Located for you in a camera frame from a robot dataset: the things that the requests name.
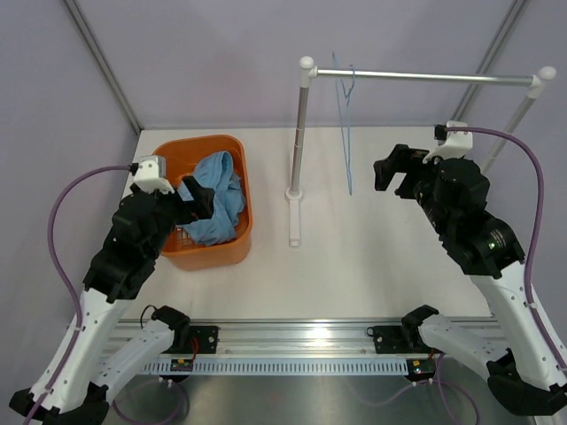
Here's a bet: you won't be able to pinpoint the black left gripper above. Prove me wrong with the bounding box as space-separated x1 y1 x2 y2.
144 176 214 261

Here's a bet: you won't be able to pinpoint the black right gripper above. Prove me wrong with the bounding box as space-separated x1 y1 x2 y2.
375 144 454 236

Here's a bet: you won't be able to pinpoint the light blue shorts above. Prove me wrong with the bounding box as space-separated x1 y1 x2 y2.
181 151 246 246

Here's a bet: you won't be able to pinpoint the blue wire hanger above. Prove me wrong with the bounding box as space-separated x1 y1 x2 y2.
335 64 356 196

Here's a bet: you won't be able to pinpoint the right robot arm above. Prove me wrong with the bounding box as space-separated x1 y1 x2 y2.
373 144 566 416

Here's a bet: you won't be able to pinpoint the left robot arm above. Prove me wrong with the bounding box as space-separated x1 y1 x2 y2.
9 176 214 424

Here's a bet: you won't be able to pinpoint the orange plastic basket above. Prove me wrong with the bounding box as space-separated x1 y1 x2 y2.
154 135 252 271

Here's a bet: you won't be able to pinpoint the silver clothes rack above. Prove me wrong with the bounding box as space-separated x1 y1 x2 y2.
285 57 557 248

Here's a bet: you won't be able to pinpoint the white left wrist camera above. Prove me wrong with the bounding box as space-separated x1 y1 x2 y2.
130 156 175 195

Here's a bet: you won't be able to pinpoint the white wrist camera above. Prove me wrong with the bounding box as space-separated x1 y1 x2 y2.
423 120 473 164
130 156 175 195

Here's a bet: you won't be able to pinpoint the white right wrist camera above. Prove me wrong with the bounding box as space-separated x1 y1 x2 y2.
423 120 473 164

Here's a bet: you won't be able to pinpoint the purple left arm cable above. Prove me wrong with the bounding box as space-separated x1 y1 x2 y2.
24 164 191 425

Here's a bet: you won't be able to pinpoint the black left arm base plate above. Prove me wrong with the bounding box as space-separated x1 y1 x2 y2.
167 325 219 355

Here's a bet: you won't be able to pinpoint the aluminium mounting rail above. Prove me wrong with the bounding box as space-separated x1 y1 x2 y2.
191 319 427 358

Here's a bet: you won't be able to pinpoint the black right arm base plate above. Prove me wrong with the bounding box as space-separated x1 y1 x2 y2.
366 324 441 355

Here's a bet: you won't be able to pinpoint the white slotted cable duct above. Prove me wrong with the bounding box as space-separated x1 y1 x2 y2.
140 358 408 376

